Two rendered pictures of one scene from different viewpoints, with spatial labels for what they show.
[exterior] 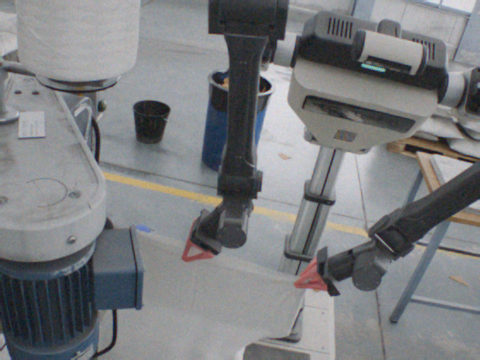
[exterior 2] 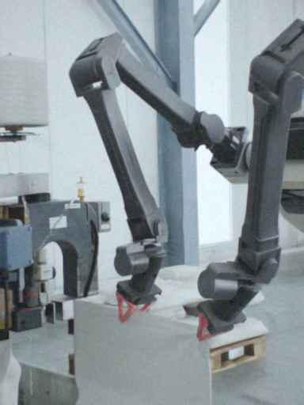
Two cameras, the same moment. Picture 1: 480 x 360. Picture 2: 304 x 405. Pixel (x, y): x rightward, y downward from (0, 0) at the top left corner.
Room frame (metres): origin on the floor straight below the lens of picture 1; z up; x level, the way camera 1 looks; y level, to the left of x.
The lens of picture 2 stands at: (-0.44, -1.19, 1.43)
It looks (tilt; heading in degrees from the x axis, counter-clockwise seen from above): 3 degrees down; 44
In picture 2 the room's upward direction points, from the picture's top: 2 degrees counter-clockwise
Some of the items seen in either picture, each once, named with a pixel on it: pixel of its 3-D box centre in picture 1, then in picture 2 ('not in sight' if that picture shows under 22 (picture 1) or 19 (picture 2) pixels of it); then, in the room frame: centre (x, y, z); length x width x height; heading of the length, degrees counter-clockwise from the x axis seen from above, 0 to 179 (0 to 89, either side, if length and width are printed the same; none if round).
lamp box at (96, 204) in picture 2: (86, 103); (96, 216); (0.96, 0.40, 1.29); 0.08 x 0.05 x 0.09; 89
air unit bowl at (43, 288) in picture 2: not in sight; (43, 293); (0.71, 0.33, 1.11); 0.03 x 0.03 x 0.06
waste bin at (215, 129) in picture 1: (234, 122); not in sight; (3.06, 0.14, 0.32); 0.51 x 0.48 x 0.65; 179
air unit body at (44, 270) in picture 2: not in sight; (43, 278); (0.72, 0.34, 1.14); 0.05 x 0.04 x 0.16; 179
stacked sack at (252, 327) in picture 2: not in sight; (219, 331); (3.68, 2.18, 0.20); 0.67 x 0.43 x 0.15; 179
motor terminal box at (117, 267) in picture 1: (116, 273); (6, 252); (0.49, 0.16, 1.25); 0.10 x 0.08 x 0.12; 24
